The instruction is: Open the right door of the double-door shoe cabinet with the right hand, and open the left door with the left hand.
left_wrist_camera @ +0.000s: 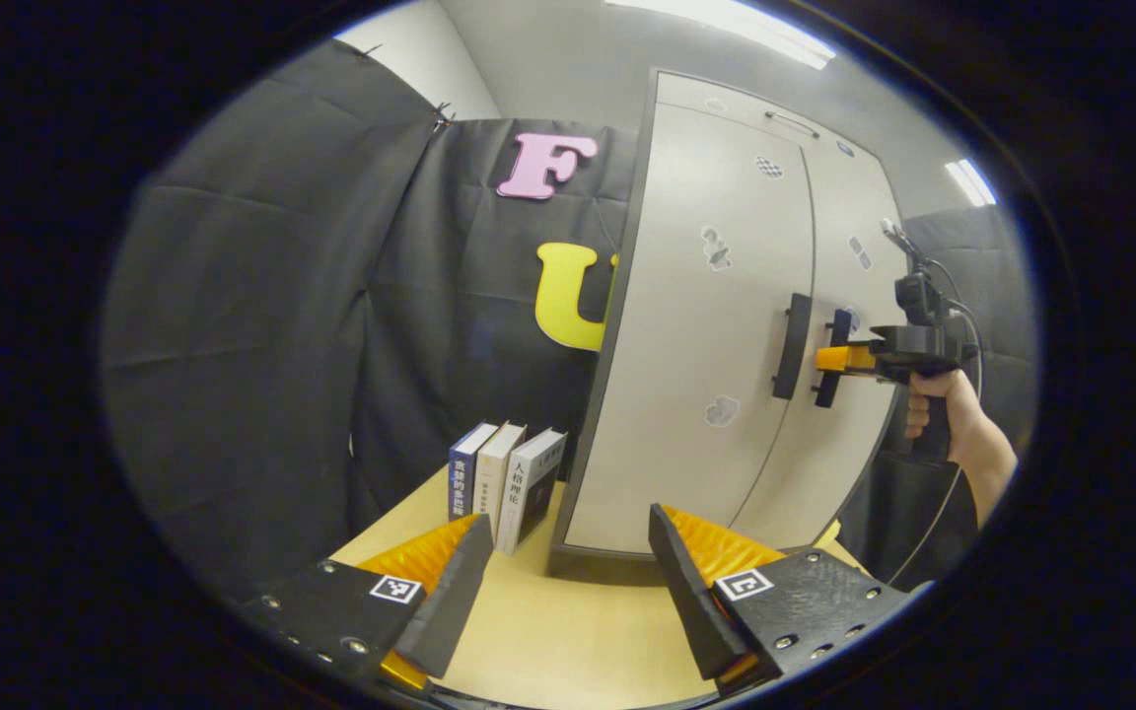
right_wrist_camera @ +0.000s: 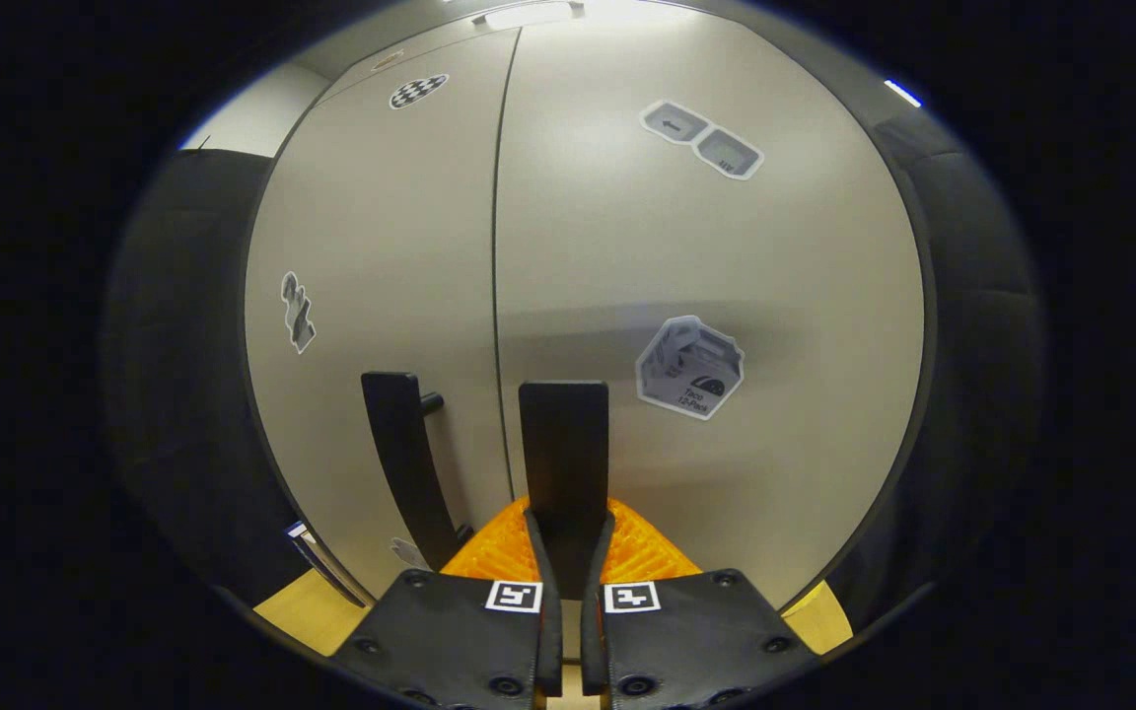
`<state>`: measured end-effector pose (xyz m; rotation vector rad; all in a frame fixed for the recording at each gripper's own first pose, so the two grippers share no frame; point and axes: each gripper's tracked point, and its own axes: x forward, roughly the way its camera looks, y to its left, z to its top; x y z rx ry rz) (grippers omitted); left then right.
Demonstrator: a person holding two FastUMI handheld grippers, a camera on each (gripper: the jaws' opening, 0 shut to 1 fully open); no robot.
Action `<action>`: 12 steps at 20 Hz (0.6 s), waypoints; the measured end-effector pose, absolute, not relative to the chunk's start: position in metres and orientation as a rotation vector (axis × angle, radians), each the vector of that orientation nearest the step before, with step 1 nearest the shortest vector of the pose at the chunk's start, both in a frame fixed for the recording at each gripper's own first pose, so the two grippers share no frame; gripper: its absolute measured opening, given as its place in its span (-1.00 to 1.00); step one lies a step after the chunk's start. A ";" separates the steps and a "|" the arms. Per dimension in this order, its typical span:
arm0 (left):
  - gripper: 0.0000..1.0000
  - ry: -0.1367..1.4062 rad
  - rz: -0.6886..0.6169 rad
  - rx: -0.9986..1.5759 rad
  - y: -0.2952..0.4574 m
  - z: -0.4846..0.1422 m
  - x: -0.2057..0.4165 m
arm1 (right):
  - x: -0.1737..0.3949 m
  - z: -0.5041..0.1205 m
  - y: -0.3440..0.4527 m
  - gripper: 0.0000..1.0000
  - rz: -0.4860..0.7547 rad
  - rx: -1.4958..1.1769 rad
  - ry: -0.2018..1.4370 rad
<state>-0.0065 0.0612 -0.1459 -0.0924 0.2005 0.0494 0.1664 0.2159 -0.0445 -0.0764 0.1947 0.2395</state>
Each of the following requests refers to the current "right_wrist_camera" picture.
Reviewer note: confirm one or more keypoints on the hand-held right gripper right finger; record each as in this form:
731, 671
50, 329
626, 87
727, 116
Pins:
593, 641

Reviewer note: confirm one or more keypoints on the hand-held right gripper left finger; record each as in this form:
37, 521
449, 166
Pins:
552, 641

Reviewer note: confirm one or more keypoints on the grey shoe cabinet door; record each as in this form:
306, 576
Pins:
726, 256
381, 217

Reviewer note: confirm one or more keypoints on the grey double-door shoe cabinet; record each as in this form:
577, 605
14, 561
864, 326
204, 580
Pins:
931, 325

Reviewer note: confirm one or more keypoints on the grey cabinet drawer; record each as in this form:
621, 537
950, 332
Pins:
430, 54

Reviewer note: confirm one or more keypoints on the black backdrop cloth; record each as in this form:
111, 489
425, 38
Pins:
183, 345

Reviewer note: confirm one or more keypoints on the small ceiling light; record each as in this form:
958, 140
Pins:
902, 93

